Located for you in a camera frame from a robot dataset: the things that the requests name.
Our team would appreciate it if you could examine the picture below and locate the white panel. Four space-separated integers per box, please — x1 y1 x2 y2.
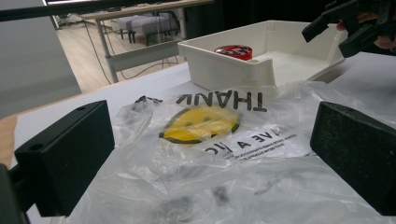
0 0 83 119

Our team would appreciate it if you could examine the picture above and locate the red round tin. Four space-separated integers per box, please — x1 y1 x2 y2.
213 45 254 62

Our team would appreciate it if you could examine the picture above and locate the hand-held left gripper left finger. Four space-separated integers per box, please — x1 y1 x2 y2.
13 100 116 217

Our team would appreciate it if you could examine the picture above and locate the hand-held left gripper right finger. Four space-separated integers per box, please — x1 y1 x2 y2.
309 101 396 217

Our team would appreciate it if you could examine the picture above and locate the black floor cable tangle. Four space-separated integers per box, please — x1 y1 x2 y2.
119 57 189 81

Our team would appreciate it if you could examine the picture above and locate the black metal bar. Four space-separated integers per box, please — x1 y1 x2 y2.
0 0 190 22

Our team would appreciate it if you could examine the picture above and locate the clear printed plastic bag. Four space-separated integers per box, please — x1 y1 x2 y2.
59 79 396 224

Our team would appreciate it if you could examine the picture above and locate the long black floor cable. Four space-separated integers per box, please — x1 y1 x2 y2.
83 21 113 86

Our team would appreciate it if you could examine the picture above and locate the wooden side table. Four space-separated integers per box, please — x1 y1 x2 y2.
78 0 217 84

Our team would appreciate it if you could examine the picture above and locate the grey sofa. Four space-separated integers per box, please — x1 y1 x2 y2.
117 8 183 47

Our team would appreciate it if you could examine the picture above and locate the dark curtain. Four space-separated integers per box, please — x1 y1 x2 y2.
183 0 335 33

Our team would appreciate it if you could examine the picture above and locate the white plastic box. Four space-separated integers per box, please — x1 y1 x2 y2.
177 20 349 92

